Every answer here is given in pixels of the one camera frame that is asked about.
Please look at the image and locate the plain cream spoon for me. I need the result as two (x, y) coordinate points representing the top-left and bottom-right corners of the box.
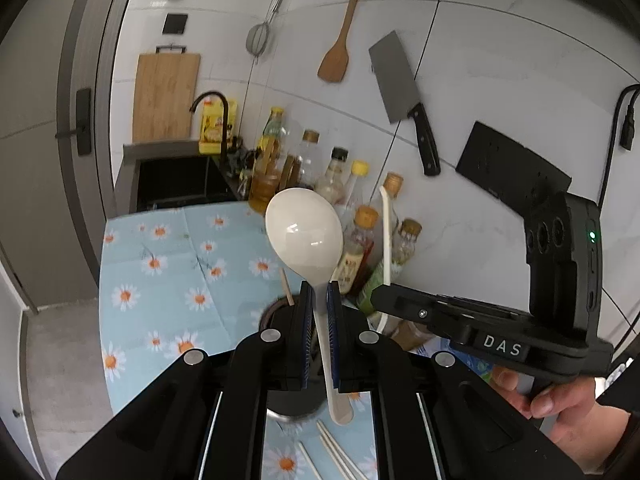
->
(266, 188), (354, 426)

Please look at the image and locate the person's right hand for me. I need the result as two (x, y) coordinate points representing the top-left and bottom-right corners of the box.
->
(490, 366), (630, 474)

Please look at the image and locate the white blue salt bag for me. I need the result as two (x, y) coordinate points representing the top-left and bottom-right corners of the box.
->
(411, 336), (494, 382)

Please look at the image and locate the green label vinegar bottle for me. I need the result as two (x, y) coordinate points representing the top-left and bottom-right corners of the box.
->
(357, 218), (422, 315)

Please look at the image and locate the black cylindrical utensil holder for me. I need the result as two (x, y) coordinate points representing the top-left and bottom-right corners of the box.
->
(267, 326), (326, 424)

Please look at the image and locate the brown spice jar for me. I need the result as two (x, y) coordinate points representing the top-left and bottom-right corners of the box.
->
(392, 320), (435, 351)

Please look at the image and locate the clear bottle black cap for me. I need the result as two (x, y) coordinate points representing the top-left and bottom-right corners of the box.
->
(314, 146), (348, 205)

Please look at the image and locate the clear bottle yellow cap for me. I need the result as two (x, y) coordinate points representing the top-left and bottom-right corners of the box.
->
(340, 159), (369, 209)

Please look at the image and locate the amber oil bottle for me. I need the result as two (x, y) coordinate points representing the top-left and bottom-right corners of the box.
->
(248, 106), (286, 214)

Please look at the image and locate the blue daisy tablecloth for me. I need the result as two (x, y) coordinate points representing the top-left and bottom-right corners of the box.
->
(99, 202), (378, 479)

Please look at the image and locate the tall clear bottle gold cap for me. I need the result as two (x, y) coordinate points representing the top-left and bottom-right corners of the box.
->
(292, 129), (320, 188)

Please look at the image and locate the yellow oil bottle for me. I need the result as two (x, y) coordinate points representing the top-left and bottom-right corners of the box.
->
(198, 96), (238, 155)

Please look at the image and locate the black sink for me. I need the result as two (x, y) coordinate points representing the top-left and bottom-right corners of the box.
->
(114, 140), (241, 216)

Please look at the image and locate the black faucet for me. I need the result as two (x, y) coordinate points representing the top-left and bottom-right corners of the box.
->
(189, 90), (230, 162)

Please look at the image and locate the wooden cutting board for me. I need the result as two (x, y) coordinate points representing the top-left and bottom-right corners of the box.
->
(132, 47), (201, 144)

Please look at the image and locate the metal mesh strainer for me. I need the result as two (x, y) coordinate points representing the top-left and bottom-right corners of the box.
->
(245, 0), (283, 58)

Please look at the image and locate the grey door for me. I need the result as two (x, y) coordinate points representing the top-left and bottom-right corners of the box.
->
(1, 0), (128, 311)

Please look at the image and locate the black wall panel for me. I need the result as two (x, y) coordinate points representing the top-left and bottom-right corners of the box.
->
(456, 122), (572, 216)

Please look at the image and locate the cleaver with black handle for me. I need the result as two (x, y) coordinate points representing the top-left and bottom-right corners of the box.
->
(369, 30), (440, 177)

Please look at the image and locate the wooden spatula on wall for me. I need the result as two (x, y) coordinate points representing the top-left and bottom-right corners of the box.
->
(317, 0), (358, 84)

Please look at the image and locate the black power cable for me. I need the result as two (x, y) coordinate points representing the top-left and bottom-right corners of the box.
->
(596, 81), (640, 212)

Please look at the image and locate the black door handle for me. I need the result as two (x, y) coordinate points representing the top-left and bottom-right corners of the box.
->
(55, 88), (92, 156)

